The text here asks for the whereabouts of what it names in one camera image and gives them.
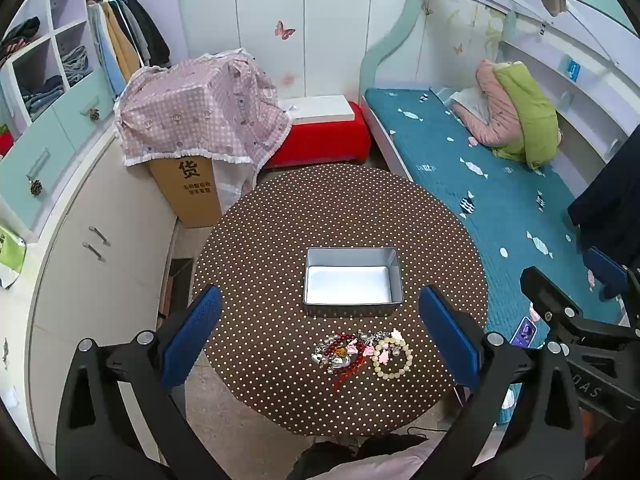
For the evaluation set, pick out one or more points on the white cubby shelf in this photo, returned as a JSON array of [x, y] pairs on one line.
[[50, 20]]

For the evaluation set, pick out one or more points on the dark hanging garment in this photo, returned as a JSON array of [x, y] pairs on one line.
[[610, 195]]

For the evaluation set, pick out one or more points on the tan hanging garment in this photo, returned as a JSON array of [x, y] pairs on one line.
[[122, 35]]

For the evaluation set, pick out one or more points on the pinecone drawer knob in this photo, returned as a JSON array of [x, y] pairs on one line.
[[36, 187], [94, 114]]

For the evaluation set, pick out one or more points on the white bedside shelf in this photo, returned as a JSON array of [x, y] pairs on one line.
[[590, 105]]

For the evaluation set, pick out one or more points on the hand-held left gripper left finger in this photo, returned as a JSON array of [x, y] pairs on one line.
[[192, 335]]

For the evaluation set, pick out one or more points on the green padded jacket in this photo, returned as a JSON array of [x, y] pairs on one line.
[[535, 115]]

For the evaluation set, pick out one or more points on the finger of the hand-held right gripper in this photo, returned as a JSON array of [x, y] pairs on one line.
[[545, 290], [607, 272]]

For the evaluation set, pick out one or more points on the blue card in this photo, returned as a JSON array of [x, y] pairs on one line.
[[574, 69]]

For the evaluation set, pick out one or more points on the folded dark clothes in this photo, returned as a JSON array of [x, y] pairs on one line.
[[20, 35]]

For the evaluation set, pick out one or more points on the pale green bunk bed frame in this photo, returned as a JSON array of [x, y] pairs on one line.
[[395, 35]]

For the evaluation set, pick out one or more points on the green plastic bag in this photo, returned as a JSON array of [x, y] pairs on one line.
[[11, 255]]

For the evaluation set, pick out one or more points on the folded jeans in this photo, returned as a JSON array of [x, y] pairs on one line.
[[75, 62]]

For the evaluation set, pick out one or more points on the pink checked cloth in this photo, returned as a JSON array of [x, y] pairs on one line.
[[200, 105]]

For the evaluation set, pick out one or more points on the person's legs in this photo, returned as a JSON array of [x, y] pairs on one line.
[[360, 460]]

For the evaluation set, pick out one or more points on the light blue hanging garment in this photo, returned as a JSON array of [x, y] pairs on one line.
[[107, 55]]

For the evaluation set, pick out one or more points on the white pillow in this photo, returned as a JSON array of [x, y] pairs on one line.
[[470, 102]]

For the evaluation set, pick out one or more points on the red ornament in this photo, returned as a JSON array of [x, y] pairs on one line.
[[5, 141]]

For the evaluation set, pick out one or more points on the silver metal tin box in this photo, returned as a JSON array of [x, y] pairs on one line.
[[345, 282]]

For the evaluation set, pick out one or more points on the cardboard box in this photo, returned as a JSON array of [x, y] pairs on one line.
[[190, 190]]

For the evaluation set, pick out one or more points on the smartphone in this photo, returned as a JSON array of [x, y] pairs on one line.
[[524, 332]]

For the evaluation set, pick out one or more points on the white wardrobe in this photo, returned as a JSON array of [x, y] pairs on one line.
[[250, 10]]

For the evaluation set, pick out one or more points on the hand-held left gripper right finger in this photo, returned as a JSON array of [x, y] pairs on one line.
[[450, 335]]

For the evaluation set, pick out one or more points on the black hanging garment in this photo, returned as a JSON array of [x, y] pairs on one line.
[[150, 30]]

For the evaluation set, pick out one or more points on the white flat box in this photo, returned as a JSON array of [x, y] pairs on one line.
[[320, 107]]

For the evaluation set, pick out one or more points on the pink butterfly decal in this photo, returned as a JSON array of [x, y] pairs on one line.
[[285, 30]]

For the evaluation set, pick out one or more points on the pale green drawer cabinet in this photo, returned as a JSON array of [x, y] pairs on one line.
[[60, 135]]

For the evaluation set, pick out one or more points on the red stool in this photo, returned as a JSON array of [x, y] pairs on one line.
[[320, 140]]

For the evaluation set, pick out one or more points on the white low cabinet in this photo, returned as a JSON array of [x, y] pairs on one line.
[[100, 310]]

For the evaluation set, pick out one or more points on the round brown polka-dot table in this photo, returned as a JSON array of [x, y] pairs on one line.
[[260, 240]]

